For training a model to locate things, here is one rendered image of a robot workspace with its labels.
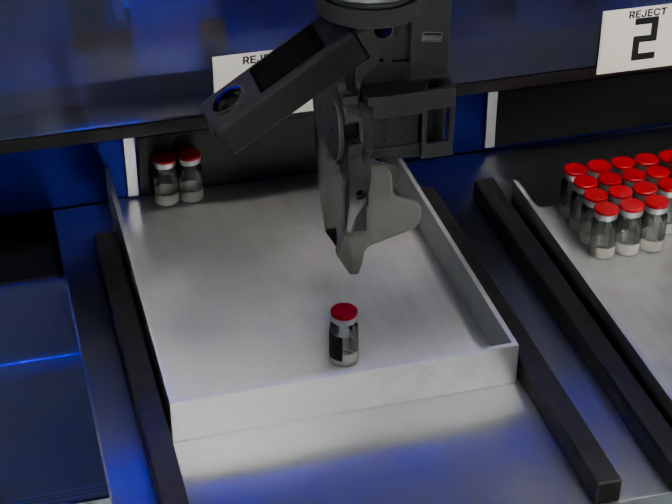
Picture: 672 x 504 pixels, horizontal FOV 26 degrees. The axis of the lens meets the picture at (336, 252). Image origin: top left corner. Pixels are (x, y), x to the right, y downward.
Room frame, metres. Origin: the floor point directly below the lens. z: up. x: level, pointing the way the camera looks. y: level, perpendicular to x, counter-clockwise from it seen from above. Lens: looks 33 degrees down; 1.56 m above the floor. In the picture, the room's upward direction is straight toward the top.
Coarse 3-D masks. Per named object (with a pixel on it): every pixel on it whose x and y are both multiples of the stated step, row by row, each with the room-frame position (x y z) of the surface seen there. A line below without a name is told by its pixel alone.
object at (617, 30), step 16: (608, 16) 1.15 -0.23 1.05; (624, 16) 1.16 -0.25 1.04; (640, 16) 1.16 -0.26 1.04; (608, 32) 1.16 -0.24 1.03; (624, 32) 1.16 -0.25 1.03; (640, 32) 1.16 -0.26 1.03; (608, 48) 1.16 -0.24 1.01; (624, 48) 1.16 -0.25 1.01; (640, 48) 1.16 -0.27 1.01; (656, 48) 1.17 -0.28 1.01; (608, 64) 1.16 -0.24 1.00; (624, 64) 1.16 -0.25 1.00; (640, 64) 1.16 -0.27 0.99; (656, 64) 1.17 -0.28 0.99
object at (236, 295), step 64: (256, 192) 1.13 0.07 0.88; (128, 256) 0.98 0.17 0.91; (192, 256) 1.03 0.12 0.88; (256, 256) 1.03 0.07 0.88; (320, 256) 1.03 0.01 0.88; (384, 256) 1.03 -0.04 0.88; (448, 256) 1.00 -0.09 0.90; (192, 320) 0.94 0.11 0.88; (256, 320) 0.94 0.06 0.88; (320, 320) 0.94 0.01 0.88; (384, 320) 0.94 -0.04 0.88; (448, 320) 0.94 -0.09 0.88; (192, 384) 0.85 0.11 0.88; (256, 384) 0.85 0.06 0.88; (320, 384) 0.82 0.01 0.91; (384, 384) 0.83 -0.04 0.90; (448, 384) 0.85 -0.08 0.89
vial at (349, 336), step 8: (336, 320) 0.88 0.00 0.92; (352, 320) 0.88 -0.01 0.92; (336, 328) 0.88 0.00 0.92; (344, 328) 0.88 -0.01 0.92; (352, 328) 0.88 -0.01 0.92; (336, 336) 0.88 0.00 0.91; (344, 336) 0.87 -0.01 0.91; (352, 336) 0.88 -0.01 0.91; (344, 344) 0.87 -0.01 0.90; (352, 344) 0.88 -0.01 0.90; (344, 352) 0.87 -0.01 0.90; (352, 352) 0.88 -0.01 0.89; (336, 360) 0.88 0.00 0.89; (344, 360) 0.87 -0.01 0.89; (352, 360) 0.88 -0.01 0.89
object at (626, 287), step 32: (512, 192) 1.10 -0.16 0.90; (544, 224) 1.03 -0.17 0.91; (576, 256) 1.03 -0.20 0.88; (640, 256) 1.03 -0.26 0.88; (576, 288) 0.96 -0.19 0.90; (608, 288) 0.98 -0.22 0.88; (640, 288) 0.98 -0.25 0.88; (608, 320) 0.90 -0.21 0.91; (640, 320) 0.94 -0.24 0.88; (640, 352) 0.85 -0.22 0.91
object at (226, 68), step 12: (216, 60) 1.06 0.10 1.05; (228, 60) 1.07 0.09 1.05; (240, 60) 1.07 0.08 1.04; (252, 60) 1.07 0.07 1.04; (216, 72) 1.06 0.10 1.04; (228, 72) 1.07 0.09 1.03; (240, 72) 1.07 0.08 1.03; (216, 84) 1.06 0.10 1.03; (300, 108) 1.08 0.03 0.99; (312, 108) 1.09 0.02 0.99
